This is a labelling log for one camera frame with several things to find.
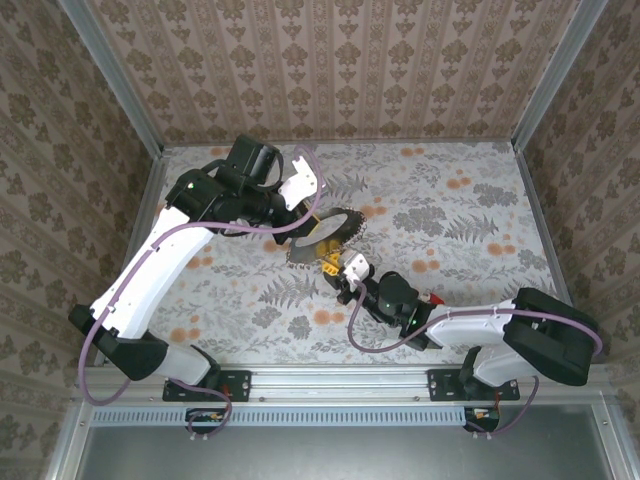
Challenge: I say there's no floral patterned table cover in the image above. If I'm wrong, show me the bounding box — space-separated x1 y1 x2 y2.
134 142 581 366

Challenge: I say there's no aluminium side rail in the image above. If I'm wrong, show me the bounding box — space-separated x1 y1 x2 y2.
512 144 594 364
93 147 170 365

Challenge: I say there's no grey slotted cable duct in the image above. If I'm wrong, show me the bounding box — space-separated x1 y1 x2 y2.
92 405 469 427

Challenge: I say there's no aluminium front rail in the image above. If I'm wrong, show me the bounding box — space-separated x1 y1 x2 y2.
74 364 609 404

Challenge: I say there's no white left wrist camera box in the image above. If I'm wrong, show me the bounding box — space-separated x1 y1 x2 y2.
278 155 319 211

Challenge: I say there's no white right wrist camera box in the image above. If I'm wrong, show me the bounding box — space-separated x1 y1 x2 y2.
341 252 374 284

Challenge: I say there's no large keyring with small rings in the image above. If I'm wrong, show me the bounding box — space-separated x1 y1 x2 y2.
285 206 370 272

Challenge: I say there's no aluminium frame post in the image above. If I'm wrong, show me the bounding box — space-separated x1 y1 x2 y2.
57 0 166 156
510 0 609 151

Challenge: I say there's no grey metal sheet panel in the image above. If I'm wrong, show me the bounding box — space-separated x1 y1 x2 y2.
47 404 640 480

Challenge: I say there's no black cable junction box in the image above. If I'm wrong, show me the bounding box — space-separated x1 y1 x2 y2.
463 405 501 434
185 407 229 435

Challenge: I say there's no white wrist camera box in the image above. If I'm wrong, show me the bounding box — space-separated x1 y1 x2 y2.
341 252 374 284
278 155 319 211

